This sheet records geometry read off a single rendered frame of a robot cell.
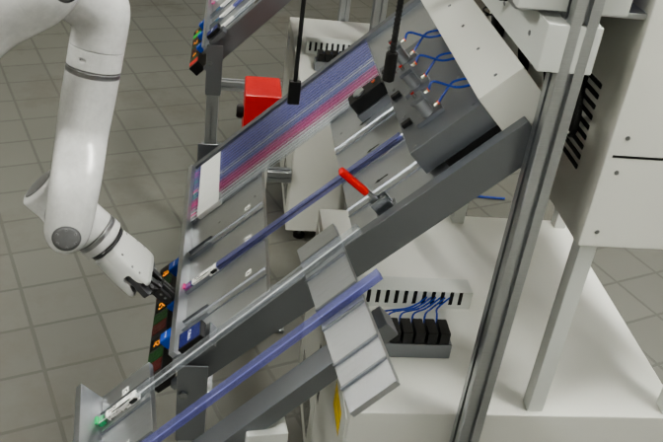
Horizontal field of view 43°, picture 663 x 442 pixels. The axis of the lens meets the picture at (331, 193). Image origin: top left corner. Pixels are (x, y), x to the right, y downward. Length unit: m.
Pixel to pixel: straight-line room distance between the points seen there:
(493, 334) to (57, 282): 1.76
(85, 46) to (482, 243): 1.11
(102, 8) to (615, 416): 1.18
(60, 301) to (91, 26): 1.52
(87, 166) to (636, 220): 0.90
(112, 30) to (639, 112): 0.83
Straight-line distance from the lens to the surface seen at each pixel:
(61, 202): 1.44
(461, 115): 1.30
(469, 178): 1.30
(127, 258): 1.56
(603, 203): 1.40
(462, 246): 2.07
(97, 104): 1.45
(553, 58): 1.21
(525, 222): 1.33
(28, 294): 2.84
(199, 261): 1.69
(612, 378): 1.81
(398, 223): 1.32
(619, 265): 3.40
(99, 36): 1.41
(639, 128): 1.36
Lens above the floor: 1.72
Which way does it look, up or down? 30 degrees down
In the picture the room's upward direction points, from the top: 8 degrees clockwise
